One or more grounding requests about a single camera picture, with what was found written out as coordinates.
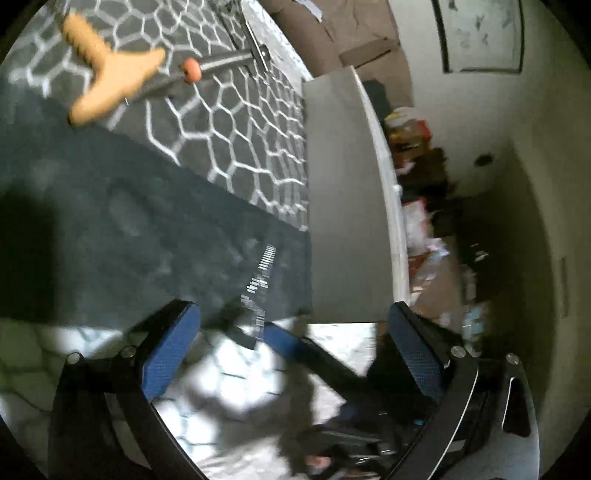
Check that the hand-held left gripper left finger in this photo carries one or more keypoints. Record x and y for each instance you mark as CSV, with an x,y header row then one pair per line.
x,y
171,350

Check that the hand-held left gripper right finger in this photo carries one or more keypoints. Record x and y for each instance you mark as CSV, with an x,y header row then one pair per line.
x,y
418,357

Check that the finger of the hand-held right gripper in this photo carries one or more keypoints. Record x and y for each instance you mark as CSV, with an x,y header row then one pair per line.
x,y
314,353

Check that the white rectangular container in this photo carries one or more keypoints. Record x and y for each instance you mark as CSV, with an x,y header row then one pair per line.
x,y
346,207

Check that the pile of household clutter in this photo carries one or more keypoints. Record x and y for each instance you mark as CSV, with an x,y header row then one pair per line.
x,y
429,221

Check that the brown sofa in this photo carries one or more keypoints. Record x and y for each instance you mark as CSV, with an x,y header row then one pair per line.
x,y
351,32

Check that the white papers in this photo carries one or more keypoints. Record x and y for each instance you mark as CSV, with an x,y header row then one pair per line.
x,y
310,8

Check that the round wall fixture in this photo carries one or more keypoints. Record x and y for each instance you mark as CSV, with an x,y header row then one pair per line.
x,y
484,160

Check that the framed wall picture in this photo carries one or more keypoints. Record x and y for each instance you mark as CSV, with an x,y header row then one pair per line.
x,y
480,32

